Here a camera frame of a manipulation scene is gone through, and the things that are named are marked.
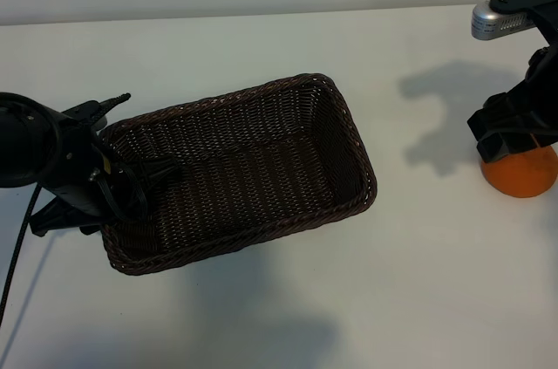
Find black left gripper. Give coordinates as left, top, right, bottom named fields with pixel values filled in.
left=30, top=124, right=184, bottom=237

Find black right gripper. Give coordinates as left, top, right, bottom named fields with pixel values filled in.
left=468, top=44, right=558, bottom=164

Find orange fruit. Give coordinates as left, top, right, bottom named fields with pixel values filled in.
left=479, top=144, right=558, bottom=199

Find dark brown woven basket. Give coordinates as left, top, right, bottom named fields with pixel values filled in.
left=99, top=72, right=378, bottom=277

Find black left camera bracket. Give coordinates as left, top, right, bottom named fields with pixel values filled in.
left=60, top=99, right=112, bottom=130

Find thin black gripper wires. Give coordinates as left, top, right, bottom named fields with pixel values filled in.
left=98, top=161, right=184, bottom=224

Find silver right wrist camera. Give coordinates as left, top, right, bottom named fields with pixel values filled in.
left=470, top=0, right=540, bottom=42

